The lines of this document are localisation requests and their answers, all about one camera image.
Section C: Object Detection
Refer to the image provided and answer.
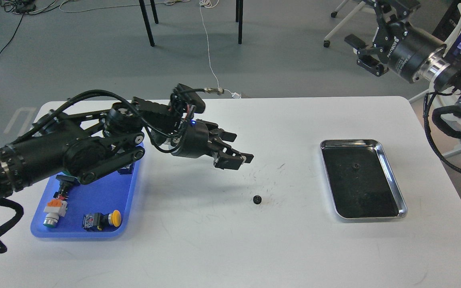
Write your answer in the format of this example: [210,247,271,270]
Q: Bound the white floor cable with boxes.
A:
[59,0,242,99]

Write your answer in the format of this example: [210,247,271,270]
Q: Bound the blue plastic tray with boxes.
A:
[30,160,140,240]

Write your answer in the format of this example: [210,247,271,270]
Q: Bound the black table legs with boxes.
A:
[138,0,244,47]

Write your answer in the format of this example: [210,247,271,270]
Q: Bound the yellow push button switch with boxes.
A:
[82,210,122,231]

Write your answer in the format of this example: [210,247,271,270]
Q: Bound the black selector switch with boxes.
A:
[53,174,80,200]

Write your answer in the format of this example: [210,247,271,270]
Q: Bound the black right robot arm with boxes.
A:
[345,0,461,173]

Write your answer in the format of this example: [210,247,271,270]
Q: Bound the red push button switch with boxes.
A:
[117,163,135,175]

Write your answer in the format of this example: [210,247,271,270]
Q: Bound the silver metal tray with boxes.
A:
[320,139,408,221]

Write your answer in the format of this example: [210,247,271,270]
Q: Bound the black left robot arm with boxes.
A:
[0,84,254,254]

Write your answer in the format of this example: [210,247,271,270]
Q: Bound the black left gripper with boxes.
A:
[170,120,254,170]

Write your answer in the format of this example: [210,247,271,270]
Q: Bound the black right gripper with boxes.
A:
[345,0,446,83]

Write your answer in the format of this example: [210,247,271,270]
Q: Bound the orange white button switch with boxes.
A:
[43,198,68,228]

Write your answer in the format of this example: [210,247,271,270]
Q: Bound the white office chair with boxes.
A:
[322,0,377,49]

